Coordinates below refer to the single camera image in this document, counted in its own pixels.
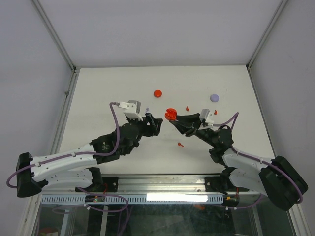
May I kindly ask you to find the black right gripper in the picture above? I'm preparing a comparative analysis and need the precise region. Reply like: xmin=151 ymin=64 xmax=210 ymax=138
xmin=169 ymin=113 xmax=217 ymax=148

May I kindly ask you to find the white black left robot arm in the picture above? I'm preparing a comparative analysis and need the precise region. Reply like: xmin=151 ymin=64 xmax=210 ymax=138
xmin=16 ymin=113 xmax=163 ymax=198

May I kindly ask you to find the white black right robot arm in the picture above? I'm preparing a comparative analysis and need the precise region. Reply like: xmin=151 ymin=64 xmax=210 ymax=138
xmin=170 ymin=109 xmax=308 ymax=211

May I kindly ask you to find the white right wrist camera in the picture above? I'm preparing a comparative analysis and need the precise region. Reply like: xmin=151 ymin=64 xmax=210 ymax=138
xmin=199 ymin=109 xmax=214 ymax=127

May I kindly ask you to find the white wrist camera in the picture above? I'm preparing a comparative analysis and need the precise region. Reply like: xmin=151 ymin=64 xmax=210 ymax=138
xmin=118 ymin=100 xmax=143 ymax=121
xmin=199 ymin=109 xmax=214 ymax=127

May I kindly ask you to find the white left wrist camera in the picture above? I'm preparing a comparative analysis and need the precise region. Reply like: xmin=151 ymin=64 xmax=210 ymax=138
xmin=118 ymin=100 xmax=143 ymax=121

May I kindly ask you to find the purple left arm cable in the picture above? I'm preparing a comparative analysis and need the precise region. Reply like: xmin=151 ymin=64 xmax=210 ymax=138
xmin=6 ymin=102 xmax=123 ymax=189

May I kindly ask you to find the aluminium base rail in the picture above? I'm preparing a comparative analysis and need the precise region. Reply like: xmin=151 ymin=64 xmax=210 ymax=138
xmin=31 ymin=173 xmax=295 ymax=196

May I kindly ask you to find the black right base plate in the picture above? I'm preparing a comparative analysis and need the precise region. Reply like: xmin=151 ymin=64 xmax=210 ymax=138
xmin=204 ymin=176 xmax=249 ymax=194

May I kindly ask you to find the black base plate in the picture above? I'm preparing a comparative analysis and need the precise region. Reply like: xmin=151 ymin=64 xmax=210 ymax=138
xmin=81 ymin=177 xmax=119 ymax=193
xmin=204 ymin=176 xmax=249 ymax=194

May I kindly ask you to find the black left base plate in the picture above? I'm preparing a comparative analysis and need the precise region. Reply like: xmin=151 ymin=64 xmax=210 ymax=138
xmin=81 ymin=177 xmax=119 ymax=193

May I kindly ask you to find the aluminium frame post right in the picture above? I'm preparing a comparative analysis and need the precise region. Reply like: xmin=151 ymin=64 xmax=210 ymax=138
xmin=246 ymin=0 xmax=289 ymax=71

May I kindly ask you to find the aluminium frame post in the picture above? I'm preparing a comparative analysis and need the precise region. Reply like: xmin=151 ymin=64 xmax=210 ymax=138
xmin=29 ymin=0 xmax=76 ymax=72
xmin=246 ymin=0 xmax=289 ymax=71

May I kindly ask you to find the aluminium frame post left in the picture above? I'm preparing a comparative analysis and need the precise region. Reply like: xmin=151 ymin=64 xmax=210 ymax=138
xmin=29 ymin=0 xmax=76 ymax=72

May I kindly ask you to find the grey slotted cable tray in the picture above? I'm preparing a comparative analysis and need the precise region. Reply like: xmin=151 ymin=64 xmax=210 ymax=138
xmin=41 ymin=193 xmax=223 ymax=205

